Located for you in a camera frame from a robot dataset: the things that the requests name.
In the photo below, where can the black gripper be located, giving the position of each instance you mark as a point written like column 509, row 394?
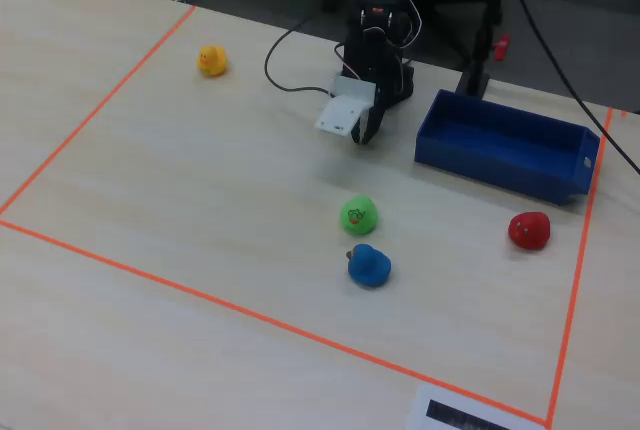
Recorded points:
column 376, row 111

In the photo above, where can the green rubber duck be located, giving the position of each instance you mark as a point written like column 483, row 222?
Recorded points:
column 359, row 216

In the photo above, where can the blue plastic box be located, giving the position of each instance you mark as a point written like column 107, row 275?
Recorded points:
column 500, row 160

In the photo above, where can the blue rubber duck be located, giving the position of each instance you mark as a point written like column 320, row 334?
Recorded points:
column 369, row 266

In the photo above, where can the yellow rubber duck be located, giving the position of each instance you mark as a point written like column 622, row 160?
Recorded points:
column 212, row 61

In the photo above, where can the red rubber duck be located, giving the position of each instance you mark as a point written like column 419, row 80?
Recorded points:
column 529, row 231

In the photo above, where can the small black red device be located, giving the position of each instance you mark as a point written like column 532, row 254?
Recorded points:
column 479, row 55

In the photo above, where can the red clamp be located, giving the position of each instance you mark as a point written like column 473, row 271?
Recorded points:
column 502, row 46

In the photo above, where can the orange tape strip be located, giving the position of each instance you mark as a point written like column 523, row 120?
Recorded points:
column 575, row 290
column 270, row 320
column 100, row 105

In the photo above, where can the white paper with black bar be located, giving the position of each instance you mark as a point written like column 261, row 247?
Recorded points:
column 450, row 412

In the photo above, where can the white camera box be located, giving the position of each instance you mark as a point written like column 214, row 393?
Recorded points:
column 342, row 112

